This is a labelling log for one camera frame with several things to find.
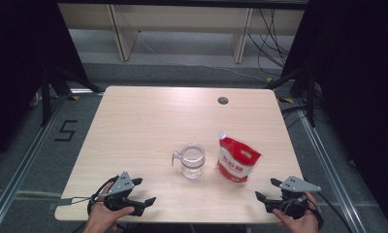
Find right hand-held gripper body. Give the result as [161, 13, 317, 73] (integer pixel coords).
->
[265, 175, 322, 220]

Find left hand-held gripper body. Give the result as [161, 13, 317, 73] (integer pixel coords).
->
[102, 171, 146, 217]

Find red and white sugar pouch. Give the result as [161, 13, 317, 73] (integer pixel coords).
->
[215, 130, 263, 184]

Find person's right hand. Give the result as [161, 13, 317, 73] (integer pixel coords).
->
[272, 191, 321, 233]

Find person's left hand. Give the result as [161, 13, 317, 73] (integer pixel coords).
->
[81, 182, 136, 233]

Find grey tape strip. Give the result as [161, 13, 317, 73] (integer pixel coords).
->
[48, 197, 75, 211]

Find black metal stand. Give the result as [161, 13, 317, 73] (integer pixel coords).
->
[265, 66, 318, 128]
[39, 63, 105, 128]

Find black curtain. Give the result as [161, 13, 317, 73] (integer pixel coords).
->
[280, 0, 388, 229]
[0, 0, 90, 166]

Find light wooden shelf unit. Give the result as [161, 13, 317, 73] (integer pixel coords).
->
[57, 2, 307, 64]

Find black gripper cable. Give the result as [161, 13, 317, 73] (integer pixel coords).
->
[86, 175, 120, 216]
[317, 191, 355, 233]

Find black wrist strap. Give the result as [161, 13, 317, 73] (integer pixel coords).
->
[307, 197, 325, 231]

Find thin lanyard cord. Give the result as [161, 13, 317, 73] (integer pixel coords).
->
[70, 195, 99, 203]

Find metal floor rail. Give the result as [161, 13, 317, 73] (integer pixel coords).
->
[0, 188, 62, 200]
[294, 98, 369, 233]
[0, 94, 70, 229]

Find thin white floor cable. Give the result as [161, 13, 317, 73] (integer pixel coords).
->
[137, 33, 270, 83]

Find tangle of black cables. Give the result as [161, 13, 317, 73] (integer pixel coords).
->
[247, 8, 293, 78]

